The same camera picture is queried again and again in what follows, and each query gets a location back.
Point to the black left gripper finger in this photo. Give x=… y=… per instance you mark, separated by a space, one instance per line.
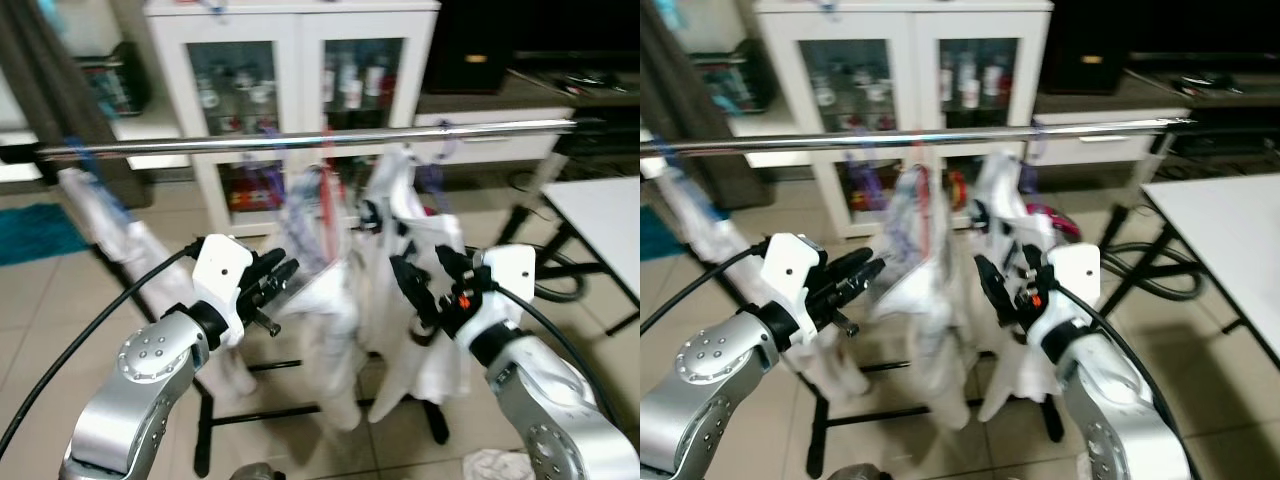
x=272 y=262
x=862 y=280
x=283 y=277
x=848 y=263

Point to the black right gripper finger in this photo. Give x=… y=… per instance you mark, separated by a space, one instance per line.
x=995 y=287
x=412 y=287
x=453 y=270
x=1033 y=268

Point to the red plastic hanger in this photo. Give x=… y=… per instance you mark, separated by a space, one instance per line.
x=327 y=200
x=922 y=200

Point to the purple plastic hanger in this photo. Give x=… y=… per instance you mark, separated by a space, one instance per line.
x=1036 y=145
x=440 y=160

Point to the blue plastic hanger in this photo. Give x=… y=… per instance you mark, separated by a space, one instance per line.
x=95 y=180
x=685 y=180

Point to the red vacuum cleaner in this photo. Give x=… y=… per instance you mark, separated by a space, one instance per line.
x=1055 y=222

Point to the white drawer unit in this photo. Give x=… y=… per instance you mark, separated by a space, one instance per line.
x=500 y=148
x=1090 y=150

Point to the white table with black legs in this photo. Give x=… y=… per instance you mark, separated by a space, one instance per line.
x=1220 y=240
x=600 y=220

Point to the teal rug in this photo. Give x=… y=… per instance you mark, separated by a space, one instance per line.
x=655 y=235
x=35 y=235

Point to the white glass door cabinet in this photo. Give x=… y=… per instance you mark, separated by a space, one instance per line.
x=297 y=80
x=912 y=80

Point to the dark tv bench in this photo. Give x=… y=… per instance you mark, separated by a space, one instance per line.
x=580 y=90
x=1210 y=90

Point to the dark grey curtain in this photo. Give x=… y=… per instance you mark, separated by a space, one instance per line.
x=60 y=90
x=690 y=100

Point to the black speaker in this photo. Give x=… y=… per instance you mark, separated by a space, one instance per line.
x=1085 y=40
x=465 y=40

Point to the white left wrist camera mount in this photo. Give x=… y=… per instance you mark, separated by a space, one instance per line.
x=788 y=272
x=218 y=275

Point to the shiny metal clothes rail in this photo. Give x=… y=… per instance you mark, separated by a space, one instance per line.
x=900 y=136
x=300 y=138

